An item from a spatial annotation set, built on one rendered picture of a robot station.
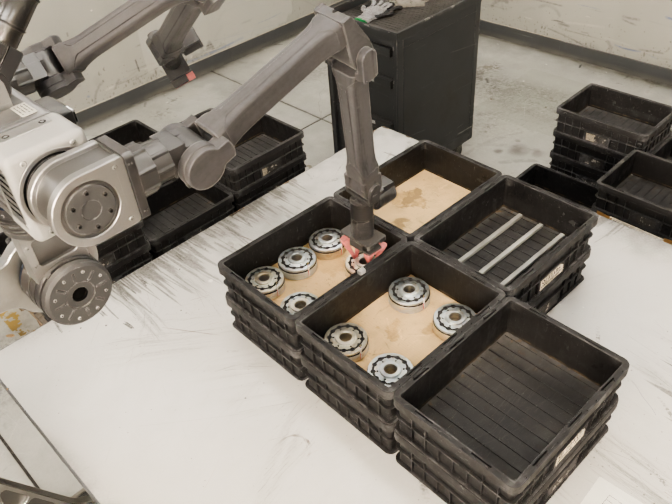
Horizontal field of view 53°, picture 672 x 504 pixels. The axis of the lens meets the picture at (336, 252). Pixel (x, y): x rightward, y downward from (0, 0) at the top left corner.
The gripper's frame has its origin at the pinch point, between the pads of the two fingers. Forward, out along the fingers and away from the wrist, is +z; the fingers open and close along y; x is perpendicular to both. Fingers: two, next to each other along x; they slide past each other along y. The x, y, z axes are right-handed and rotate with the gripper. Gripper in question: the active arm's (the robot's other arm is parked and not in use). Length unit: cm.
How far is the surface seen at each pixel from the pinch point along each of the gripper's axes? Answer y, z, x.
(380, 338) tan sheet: -19.3, 4.0, 14.4
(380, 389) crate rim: -35.2, -5.8, 31.0
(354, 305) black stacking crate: -9.3, 0.9, 12.8
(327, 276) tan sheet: 6.1, 4.1, 7.7
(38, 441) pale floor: 91, 88, 80
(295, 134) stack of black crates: 106, 30, -64
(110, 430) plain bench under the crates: 16, 18, 71
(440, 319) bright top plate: -27.4, 1.1, 2.3
